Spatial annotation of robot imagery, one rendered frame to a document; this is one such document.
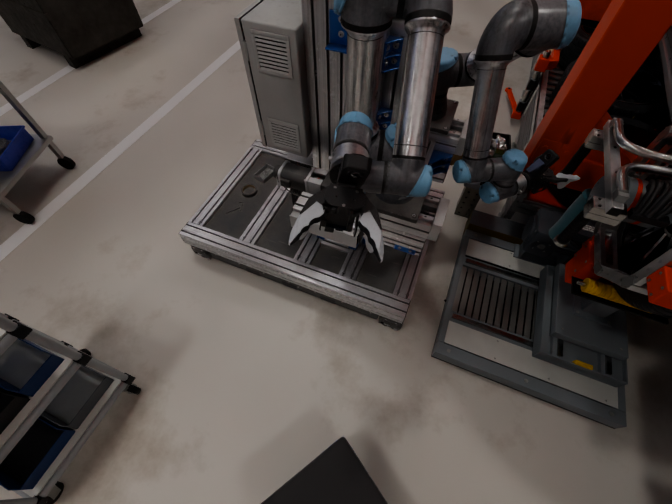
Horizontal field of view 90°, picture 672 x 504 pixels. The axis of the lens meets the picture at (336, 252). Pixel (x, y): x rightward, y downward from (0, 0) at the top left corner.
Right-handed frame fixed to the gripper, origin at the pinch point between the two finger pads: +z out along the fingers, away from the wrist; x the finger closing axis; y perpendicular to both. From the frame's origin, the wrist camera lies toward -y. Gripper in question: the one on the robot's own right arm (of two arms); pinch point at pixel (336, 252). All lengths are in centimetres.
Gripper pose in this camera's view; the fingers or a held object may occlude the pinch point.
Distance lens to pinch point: 53.2
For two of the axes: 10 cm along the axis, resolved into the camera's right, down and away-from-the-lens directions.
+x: -9.8, -1.8, -0.4
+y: -1.3, 5.2, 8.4
